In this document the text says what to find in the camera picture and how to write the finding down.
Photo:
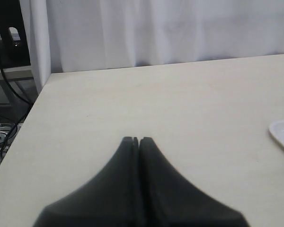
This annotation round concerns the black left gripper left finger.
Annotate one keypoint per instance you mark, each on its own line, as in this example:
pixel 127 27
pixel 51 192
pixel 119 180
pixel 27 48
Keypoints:
pixel 109 199

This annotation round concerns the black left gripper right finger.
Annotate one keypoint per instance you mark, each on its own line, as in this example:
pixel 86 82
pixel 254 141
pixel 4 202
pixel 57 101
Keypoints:
pixel 172 201

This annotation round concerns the white backdrop curtain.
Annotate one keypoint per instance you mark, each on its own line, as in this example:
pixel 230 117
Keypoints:
pixel 82 35

